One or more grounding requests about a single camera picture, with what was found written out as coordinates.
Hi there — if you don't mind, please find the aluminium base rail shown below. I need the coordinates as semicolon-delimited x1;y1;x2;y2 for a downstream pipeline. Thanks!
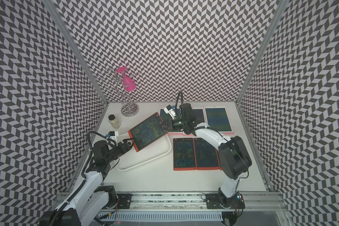
56;191;289;212

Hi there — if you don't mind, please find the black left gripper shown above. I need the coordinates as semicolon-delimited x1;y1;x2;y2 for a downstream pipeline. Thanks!
105;138;136;163

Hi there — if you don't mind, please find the white plastic storage box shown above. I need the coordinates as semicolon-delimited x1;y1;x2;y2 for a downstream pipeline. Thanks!
115;135;172;171

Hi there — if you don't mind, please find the chrome wire jewelry stand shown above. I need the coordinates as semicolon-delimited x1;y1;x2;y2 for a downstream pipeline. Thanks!
96;69;139;117

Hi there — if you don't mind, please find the red writing tablet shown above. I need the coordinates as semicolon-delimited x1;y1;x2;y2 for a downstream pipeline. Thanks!
128;113;168;152
173;138;197;171
194;138;220;170

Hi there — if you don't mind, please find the glass spice jar black lid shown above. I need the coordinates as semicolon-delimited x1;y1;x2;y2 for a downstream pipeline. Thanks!
108;115;121;129

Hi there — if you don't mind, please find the aluminium corner post left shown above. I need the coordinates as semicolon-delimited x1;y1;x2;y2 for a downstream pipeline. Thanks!
41;0;108;105

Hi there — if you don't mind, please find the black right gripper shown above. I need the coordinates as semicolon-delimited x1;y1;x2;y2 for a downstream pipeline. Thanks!
158;117;187;131

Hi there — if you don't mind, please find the aluminium corner post right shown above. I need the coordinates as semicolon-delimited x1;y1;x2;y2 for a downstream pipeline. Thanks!
236;0;290;105

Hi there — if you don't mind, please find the aluminium corner post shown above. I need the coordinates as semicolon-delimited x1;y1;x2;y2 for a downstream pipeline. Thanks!
236;0;290;105
41;0;108;105

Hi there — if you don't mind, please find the pink writing tablet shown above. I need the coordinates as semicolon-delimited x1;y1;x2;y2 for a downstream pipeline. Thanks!
159;107;183;135
204;105;234;135
183;107;206;135

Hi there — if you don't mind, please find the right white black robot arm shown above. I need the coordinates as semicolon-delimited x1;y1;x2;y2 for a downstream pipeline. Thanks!
163;103;252;209

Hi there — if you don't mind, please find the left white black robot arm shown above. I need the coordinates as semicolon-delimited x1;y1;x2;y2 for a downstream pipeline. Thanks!
39;138;135;226

